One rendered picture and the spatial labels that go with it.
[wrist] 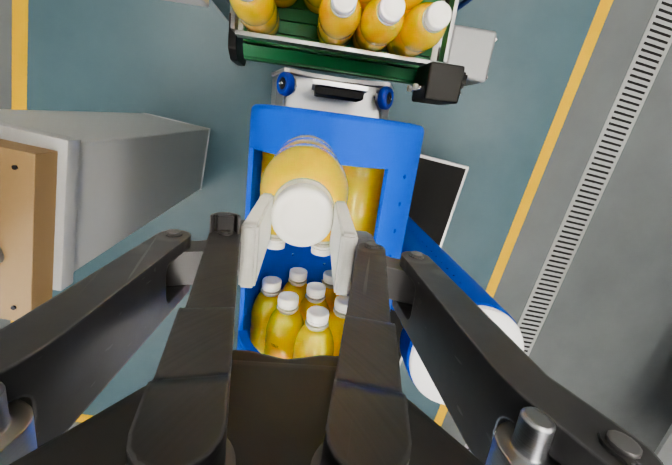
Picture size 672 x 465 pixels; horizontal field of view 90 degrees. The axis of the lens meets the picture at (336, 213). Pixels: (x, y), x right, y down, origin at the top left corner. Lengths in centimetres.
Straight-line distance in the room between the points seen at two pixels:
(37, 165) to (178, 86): 108
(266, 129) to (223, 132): 123
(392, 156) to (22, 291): 73
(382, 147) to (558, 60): 169
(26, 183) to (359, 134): 59
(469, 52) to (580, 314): 200
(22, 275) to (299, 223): 71
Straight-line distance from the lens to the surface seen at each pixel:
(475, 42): 92
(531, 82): 201
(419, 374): 90
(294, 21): 80
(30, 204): 81
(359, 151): 45
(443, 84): 73
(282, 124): 47
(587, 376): 293
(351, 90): 64
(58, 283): 92
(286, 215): 21
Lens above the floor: 168
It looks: 74 degrees down
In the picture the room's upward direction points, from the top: 163 degrees clockwise
